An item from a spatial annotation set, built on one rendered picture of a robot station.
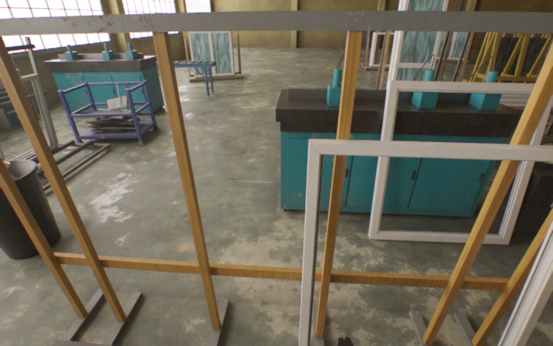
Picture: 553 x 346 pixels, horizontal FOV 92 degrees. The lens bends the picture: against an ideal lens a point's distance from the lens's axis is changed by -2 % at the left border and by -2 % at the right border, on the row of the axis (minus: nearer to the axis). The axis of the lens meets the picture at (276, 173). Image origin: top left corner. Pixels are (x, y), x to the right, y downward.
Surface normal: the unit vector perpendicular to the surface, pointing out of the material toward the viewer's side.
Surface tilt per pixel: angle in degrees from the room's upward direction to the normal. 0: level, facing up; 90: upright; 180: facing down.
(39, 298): 0
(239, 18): 90
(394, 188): 90
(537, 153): 82
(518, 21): 90
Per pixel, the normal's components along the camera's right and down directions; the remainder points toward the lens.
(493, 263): 0.00, -0.87
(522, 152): -0.08, 0.36
